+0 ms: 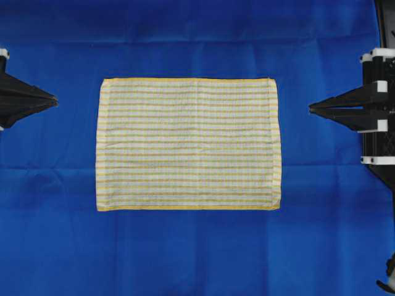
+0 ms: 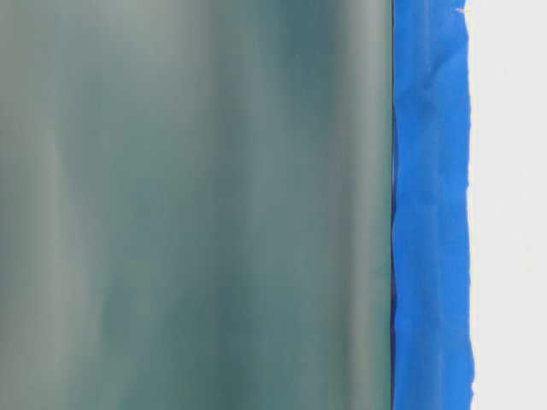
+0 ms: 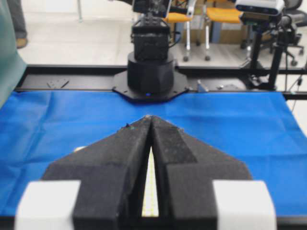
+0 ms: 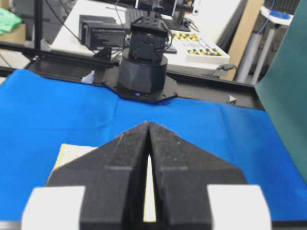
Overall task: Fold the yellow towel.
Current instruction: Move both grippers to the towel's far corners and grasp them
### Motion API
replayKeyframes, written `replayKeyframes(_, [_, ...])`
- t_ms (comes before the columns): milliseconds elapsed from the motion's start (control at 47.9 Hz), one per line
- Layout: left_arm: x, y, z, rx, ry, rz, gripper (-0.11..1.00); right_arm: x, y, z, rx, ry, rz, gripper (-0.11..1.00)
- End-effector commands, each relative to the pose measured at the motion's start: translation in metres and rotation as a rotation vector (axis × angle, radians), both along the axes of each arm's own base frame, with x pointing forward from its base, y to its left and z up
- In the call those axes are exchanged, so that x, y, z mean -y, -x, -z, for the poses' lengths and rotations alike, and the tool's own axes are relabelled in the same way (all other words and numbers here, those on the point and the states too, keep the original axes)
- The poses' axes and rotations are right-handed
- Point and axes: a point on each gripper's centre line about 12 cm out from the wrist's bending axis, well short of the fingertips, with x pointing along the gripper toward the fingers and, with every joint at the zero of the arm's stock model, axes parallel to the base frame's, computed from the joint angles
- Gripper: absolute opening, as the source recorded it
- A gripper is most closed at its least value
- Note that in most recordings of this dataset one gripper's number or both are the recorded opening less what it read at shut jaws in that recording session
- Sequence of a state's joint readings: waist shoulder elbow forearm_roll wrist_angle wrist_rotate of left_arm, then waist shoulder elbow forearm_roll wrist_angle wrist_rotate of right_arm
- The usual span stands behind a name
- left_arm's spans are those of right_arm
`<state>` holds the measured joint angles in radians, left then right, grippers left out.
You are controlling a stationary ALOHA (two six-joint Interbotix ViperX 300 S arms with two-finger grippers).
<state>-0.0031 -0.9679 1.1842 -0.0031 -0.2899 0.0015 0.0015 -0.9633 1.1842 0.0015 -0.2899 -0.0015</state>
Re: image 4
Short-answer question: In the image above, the blue table cloth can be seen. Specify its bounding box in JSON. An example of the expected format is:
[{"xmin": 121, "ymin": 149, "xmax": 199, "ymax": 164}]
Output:
[{"xmin": 0, "ymin": 69, "xmax": 307, "ymax": 221}]

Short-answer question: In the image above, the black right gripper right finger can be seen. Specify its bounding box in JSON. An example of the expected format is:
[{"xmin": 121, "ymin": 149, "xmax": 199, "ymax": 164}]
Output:
[{"xmin": 148, "ymin": 122, "xmax": 272, "ymax": 230}]

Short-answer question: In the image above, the black mounting base plate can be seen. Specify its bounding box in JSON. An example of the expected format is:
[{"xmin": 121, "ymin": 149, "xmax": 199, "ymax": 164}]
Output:
[{"xmin": 102, "ymin": 73, "xmax": 177, "ymax": 104}]

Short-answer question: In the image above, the black electronics box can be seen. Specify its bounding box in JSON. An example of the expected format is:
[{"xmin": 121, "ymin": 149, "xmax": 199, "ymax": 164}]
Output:
[{"xmin": 78, "ymin": 14, "xmax": 130, "ymax": 50}]

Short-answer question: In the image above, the yellow checked towel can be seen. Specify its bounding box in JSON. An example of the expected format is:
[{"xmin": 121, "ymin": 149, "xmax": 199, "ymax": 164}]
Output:
[{"xmin": 51, "ymin": 143, "xmax": 157, "ymax": 223}]

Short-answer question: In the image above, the green plastic bag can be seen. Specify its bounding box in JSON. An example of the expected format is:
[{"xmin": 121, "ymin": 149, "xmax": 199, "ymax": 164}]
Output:
[{"xmin": 0, "ymin": 8, "xmax": 22, "ymax": 34}]

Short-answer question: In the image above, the dark green board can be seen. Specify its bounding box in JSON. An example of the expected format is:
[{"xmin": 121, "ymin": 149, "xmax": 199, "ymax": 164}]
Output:
[{"xmin": 255, "ymin": 0, "xmax": 307, "ymax": 181}]

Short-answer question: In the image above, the white screwdriver set tray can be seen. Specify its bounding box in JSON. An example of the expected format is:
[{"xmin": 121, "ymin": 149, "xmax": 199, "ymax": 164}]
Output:
[{"xmin": 165, "ymin": 31, "xmax": 230, "ymax": 66}]

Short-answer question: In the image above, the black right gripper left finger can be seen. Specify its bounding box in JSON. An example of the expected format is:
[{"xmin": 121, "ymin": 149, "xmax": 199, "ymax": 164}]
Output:
[{"xmin": 22, "ymin": 121, "xmax": 150, "ymax": 230}]

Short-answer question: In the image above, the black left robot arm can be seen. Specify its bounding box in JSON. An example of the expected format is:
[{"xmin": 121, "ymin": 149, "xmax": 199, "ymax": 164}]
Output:
[{"xmin": 118, "ymin": 11, "xmax": 170, "ymax": 93}]

